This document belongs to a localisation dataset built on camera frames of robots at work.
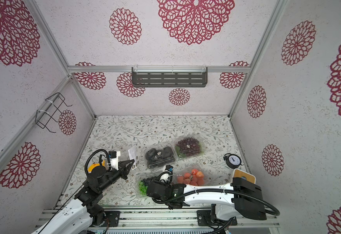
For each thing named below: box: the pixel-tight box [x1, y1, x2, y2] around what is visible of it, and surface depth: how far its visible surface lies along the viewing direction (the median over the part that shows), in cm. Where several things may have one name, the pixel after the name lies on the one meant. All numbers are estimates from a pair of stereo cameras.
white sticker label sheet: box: [127, 146, 140, 171], surface depth 77 cm
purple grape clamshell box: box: [174, 136, 205, 159], surface depth 96 cm
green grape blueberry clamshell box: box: [135, 175, 157, 199], surface depth 84 cm
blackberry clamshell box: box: [143, 142, 177, 170], surface depth 91 cm
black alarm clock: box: [223, 153, 243, 170], surface depth 94 cm
